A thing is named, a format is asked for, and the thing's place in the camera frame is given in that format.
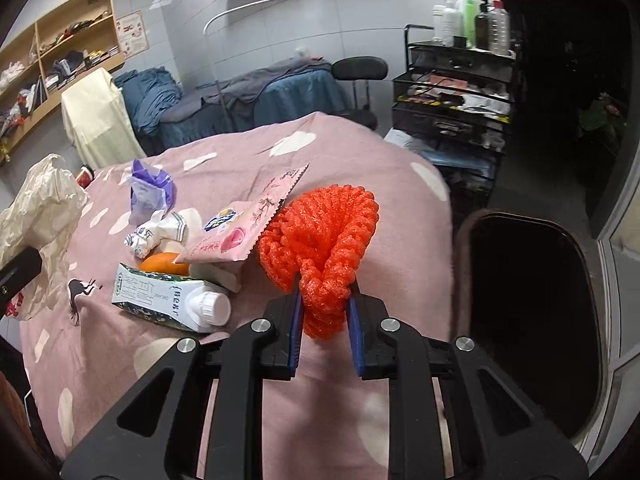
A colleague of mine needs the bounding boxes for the beige paper bag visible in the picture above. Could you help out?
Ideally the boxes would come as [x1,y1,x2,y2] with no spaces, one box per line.
[1,154,89,321]

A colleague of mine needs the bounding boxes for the green white milk carton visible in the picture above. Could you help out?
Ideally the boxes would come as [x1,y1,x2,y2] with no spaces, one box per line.
[112,263,231,334]

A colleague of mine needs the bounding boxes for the pink snack packet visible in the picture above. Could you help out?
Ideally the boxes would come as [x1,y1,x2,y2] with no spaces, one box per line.
[175,164,309,264]

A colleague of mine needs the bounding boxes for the orange foam fruit net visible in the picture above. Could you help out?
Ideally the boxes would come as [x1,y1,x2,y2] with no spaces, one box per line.
[256,184,378,340]

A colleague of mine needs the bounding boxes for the dark brown trash bin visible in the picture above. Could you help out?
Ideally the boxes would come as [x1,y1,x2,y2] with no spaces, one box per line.
[450,209,602,439]

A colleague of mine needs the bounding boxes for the pink polka dot bedspread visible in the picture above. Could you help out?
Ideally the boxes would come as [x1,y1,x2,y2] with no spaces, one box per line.
[21,113,452,479]

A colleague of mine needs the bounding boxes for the red paper cup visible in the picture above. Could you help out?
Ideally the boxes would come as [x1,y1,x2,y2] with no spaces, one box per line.
[76,165,94,188]

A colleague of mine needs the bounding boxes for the orange peel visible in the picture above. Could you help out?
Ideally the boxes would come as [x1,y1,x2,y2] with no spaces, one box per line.
[139,252,190,276]

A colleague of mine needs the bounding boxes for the purple plastic bag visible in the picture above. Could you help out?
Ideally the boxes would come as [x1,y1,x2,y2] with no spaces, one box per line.
[128,159,177,226]

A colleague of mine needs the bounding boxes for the crumpled white tissue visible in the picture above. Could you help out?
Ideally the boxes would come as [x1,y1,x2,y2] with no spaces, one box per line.
[124,208,202,260]

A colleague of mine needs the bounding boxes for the cream cloth on chair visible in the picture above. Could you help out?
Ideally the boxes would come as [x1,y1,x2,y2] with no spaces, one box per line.
[61,68,145,169]

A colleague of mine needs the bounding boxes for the blue massage bed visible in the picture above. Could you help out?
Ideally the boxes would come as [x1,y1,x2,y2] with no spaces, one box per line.
[115,58,349,156]

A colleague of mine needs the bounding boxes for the wooden cubby shelf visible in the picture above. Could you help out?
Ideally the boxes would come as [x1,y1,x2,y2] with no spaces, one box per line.
[1,0,125,164]

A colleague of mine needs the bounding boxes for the black mesh trolley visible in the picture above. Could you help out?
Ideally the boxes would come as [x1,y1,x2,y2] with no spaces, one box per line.
[392,24,516,216]

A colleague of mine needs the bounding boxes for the potted pink flower plant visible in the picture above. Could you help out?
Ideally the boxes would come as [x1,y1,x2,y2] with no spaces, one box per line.
[579,92,626,136]

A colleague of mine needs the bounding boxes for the black round stool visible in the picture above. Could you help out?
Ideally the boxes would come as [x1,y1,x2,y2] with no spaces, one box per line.
[331,56,388,131]

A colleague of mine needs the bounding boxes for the white floor lamp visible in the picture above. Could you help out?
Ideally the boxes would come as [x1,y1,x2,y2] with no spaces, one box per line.
[202,0,313,134]

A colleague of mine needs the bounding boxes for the white pump bottle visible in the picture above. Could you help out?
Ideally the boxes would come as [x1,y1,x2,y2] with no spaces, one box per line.
[442,0,460,47]

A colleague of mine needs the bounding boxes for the green pump bottle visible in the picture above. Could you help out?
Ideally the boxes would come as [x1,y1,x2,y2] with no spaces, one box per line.
[456,0,482,48]

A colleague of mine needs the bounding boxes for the wall poster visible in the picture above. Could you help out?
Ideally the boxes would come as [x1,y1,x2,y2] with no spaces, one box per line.
[115,11,150,58]

